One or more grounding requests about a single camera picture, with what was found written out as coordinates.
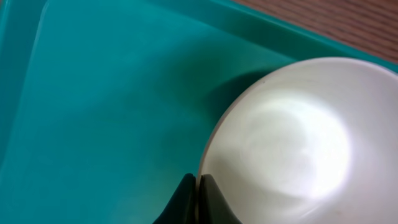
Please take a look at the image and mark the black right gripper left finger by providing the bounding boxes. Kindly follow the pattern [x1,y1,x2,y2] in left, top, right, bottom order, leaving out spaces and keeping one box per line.
[154,173,196,224]

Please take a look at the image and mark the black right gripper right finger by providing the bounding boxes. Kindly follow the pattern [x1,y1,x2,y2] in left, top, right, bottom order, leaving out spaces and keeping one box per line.
[198,174,241,224]

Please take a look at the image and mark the white bowl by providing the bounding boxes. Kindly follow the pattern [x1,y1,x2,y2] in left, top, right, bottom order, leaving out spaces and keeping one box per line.
[199,57,397,223]

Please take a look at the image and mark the teal plastic tray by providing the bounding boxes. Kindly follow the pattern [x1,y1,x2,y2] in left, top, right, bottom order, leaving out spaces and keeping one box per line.
[1,0,397,223]

